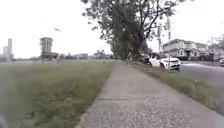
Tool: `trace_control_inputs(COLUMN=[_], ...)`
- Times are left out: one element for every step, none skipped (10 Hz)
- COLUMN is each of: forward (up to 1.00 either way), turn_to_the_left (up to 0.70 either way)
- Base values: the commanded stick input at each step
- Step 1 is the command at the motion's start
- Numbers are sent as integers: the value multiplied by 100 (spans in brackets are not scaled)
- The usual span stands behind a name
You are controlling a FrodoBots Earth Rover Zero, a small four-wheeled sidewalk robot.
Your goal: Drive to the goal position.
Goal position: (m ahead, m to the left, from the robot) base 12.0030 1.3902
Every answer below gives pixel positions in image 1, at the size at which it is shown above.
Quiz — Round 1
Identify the tall tower building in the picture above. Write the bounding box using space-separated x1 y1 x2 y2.
39 36 60 61

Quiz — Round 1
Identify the grey asphalt road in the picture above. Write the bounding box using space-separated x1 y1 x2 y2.
179 63 224 90

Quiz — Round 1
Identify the large leafy tree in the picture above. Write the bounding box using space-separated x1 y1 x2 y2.
80 0 188 62

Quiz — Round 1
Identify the wide grass field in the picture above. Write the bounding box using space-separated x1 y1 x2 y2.
0 59 116 128

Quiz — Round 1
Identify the white car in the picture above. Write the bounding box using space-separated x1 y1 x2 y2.
148 53 182 71

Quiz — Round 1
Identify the pale house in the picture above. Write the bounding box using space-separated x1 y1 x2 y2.
162 38 211 62

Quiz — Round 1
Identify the grey concrete path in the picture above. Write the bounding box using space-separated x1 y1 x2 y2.
74 60 224 128

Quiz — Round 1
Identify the dark car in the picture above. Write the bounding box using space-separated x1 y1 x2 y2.
138 53 151 64

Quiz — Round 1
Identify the pale tall building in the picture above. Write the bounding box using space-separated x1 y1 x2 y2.
0 37 15 63

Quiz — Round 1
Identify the pole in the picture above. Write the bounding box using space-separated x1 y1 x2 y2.
165 13 172 69

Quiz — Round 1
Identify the distant row of trees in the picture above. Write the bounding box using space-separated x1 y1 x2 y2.
58 49 115 61

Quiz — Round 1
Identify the narrow grass strip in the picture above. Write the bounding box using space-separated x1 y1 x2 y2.
128 61 224 116

